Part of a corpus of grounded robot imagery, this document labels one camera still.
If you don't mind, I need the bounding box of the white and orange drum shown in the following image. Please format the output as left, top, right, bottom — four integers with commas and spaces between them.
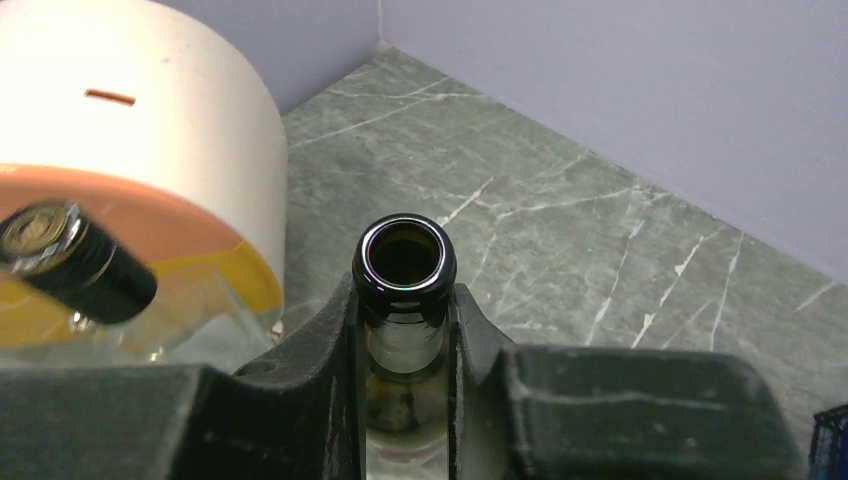
1, 1, 288, 326

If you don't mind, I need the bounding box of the clear bottle with label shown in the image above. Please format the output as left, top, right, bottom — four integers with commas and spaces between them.
1, 200, 273, 373

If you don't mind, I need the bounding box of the dark green wine bottle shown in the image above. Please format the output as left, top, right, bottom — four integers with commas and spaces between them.
352, 213, 457, 479

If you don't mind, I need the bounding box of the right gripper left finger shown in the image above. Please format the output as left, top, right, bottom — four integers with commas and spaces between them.
1, 275, 365, 479

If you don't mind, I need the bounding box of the black wire wine rack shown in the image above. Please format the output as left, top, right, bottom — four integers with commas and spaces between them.
808, 404, 847, 480

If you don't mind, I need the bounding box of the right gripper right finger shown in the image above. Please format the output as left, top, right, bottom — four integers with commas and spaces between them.
447, 285, 805, 479

